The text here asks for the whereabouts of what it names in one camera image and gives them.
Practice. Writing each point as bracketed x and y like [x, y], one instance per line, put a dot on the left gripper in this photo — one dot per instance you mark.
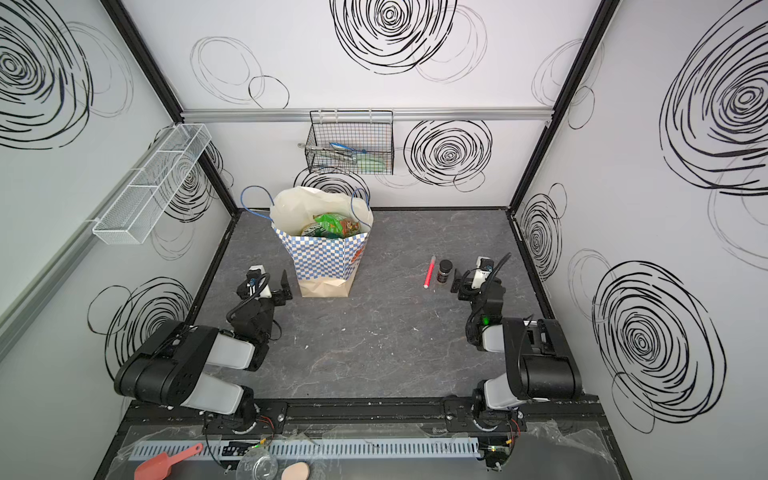
[264, 294]

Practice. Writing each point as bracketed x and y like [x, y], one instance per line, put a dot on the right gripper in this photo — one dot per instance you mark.
[472, 289]

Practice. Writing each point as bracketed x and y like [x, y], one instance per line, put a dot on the blue checkered paper bag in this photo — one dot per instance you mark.
[324, 268]

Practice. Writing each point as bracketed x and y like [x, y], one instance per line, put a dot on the green red snack bag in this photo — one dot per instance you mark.
[331, 226]

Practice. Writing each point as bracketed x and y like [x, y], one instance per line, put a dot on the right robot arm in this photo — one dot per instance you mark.
[539, 364]

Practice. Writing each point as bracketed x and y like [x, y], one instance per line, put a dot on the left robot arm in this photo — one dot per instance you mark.
[168, 369]

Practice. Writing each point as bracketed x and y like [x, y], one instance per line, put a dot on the small dark spice bottle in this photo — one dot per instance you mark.
[445, 268]

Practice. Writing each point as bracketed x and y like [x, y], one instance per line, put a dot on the pink marker pen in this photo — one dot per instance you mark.
[429, 272]

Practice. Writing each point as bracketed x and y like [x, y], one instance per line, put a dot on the tongs in basket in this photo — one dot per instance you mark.
[337, 151]

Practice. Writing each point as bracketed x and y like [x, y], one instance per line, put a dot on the clear glass bowl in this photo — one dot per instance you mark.
[257, 464]

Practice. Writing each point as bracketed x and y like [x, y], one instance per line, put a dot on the beige round sponge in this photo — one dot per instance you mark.
[296, 471]

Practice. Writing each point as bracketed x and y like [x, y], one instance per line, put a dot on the red plastic scoop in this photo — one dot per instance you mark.
[160, 466]

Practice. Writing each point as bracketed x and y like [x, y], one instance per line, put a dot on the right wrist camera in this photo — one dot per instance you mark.
[483, 269]

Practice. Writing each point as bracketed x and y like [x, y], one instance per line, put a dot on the black wire wall basket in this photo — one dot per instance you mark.
[372, 130]

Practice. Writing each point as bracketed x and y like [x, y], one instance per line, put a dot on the grey slotted cable duct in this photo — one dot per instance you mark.
[387, 448]

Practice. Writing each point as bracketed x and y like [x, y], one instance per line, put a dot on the clear wall shelf tray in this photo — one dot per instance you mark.
[168, 182]

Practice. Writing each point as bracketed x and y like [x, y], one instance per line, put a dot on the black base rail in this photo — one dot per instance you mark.
[450, 414]

